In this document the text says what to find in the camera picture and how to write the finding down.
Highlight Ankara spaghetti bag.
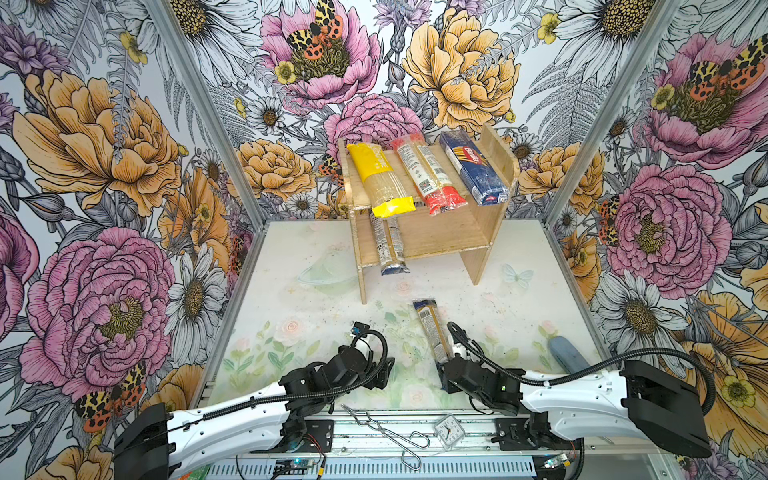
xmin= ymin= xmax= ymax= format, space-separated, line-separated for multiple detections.
xmin=369 ymin=212 xmax=410 ymax=276
xmin=413 ymin=299 xmax=454 ymax=364

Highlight yellow spaghetti bag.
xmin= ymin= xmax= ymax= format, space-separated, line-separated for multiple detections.
xmin=347 ymin=143 xmax=416 ymax=219

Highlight red spaghetti bag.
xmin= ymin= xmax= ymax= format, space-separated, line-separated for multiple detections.
xmin=391 ymin=133 xmax=467 ymax=216

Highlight blue Barilla spaghetti box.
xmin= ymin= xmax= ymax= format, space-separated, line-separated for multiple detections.
xmin=437 ymin=130 xmax=509 ymax=206

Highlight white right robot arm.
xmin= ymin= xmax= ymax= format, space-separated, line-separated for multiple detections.
xmin=438 ymin=356 xmax=711 ymax=458

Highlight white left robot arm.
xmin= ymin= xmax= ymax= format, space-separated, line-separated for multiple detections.
xmin=113 ymin=346 xmax=395 ymax=479

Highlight small white clock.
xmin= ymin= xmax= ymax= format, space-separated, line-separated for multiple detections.
xmin=434 ymin=414 xmax=466 ymax=450

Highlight grey blue oval pad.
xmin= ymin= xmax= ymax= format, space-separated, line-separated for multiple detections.
xmin=548 ymin=336 xmax=590 ymax=374

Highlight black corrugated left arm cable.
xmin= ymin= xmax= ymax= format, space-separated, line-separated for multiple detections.
xmin=155 ymin=322 xmax=390 ymax=448

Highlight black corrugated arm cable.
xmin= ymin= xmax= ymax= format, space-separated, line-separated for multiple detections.
xmin=155 ymin=322 xmax=390 ymax=448
xmin=446 ymin=320 xmax=717 ymax=415

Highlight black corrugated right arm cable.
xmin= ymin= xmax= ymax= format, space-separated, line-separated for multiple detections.
xmin=446 ymin=320 xmax=717 ymax=415

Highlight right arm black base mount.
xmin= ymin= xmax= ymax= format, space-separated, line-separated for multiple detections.
xmin=491 ymin=415 xmax=579 ymax=452

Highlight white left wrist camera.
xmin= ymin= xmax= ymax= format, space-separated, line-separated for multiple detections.
xmin=351 ymin=322 xmax=371 ymax=339

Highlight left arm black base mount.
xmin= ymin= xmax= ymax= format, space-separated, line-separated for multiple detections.
xmin=276 ymin=419 xmax=335 ymax=453

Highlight metal wire tongs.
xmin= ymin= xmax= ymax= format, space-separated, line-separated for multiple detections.
xmin=341 ymin=404 xmax=430 ymax=471

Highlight white slotted cable duct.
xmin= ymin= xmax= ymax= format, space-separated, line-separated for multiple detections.
xmin=206 ymin=456 xmax=536 ymax=479

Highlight aluminium corner post right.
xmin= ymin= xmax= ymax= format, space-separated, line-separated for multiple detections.
xmin=543 ymin=0 xmax=681 ymax=228

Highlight aluminium corner post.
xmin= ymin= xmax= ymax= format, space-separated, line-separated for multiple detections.
xmin=543 ymin=0 xmax=681 ymax=228
xmin=147 ymin=1 xmax=268 ymax=232

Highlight aluminium corner post left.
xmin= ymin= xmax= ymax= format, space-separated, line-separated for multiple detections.
xmin=147 ymin=1 xmax=268 ymax=232

